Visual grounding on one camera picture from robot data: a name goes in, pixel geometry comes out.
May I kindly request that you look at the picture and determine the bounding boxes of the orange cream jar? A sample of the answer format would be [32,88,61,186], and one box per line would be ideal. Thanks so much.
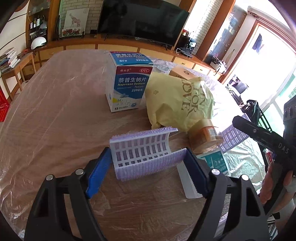
[188,119,224,155]

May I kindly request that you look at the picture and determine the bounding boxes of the purple plastic roller piece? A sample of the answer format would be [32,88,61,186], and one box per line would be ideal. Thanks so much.
[109,127,187,181]
[219,125,244,153]

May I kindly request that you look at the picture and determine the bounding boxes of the yellow paper bag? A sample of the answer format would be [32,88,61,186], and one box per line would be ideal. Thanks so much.
[145,72,214,132]

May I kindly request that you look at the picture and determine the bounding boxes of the blue white medicine box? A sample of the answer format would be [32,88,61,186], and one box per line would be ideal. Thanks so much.
[105,51,153,113]

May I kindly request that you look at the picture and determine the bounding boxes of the brown cardboard box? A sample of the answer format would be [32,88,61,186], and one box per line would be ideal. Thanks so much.
[169,66,202,81]

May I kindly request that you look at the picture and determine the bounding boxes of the clear plastic box teal label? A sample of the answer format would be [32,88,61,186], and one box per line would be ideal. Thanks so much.
[196,148,230,176]

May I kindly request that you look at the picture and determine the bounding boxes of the right hand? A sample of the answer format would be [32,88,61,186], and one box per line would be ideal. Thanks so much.
[259,170,296,214]

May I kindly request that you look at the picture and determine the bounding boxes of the white serrated plastic strip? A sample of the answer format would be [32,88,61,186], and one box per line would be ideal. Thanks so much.
[177,161,202,199]

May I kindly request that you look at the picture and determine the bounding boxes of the wooden tv cabinet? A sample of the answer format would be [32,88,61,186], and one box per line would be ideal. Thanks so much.
[34,38,222,80]

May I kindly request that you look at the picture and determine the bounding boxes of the black coffee machine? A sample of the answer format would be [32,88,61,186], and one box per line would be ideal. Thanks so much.
[180,30,197,58]

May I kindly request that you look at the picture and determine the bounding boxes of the small wooden side table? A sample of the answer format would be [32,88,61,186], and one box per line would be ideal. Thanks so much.
[1,52,36,101]

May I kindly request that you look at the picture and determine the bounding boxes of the white dome lamp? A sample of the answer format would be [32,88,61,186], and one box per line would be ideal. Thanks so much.
[31,37,47,50]

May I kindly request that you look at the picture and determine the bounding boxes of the stack of books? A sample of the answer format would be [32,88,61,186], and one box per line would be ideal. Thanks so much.
[1,47,20,74]

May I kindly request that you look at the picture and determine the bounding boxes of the giraffe picture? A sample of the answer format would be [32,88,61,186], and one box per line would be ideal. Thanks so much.
[60,8,89,38]

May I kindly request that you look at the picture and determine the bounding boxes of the black flat television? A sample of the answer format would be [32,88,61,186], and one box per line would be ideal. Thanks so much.
[97,1,189,46]

